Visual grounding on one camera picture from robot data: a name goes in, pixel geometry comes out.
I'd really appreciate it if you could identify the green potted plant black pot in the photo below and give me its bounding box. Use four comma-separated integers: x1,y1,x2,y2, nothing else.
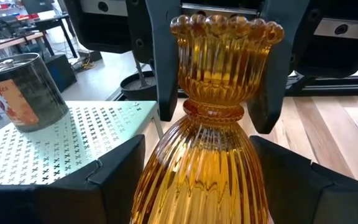
119,57,159,101

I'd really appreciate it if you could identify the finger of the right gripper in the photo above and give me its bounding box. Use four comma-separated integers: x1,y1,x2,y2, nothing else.
144,0,182,123
246,0,310,135

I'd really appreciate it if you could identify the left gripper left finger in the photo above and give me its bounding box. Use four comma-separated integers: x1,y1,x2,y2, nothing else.
0,134,147,224

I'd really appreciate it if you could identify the silver candle tin orange label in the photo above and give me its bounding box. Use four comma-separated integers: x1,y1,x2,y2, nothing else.
0,52,70,133

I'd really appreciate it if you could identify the amber glass candlestick holder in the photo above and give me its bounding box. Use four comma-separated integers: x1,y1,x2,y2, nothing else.
129,14,285,224

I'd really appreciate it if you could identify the black desk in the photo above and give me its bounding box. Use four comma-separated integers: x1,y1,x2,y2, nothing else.
17,12,79,60

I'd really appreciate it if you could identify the black box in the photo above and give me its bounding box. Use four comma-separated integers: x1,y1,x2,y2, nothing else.
44,54,78,93

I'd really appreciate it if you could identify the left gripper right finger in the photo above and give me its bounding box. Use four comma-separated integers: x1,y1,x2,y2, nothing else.
249,135,358,224

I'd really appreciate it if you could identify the black metal table frame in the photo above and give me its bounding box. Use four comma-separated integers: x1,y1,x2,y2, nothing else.
286,73,358,98

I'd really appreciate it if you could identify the green perforated metal stand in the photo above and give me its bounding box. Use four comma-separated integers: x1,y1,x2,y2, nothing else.
0,100,165,187

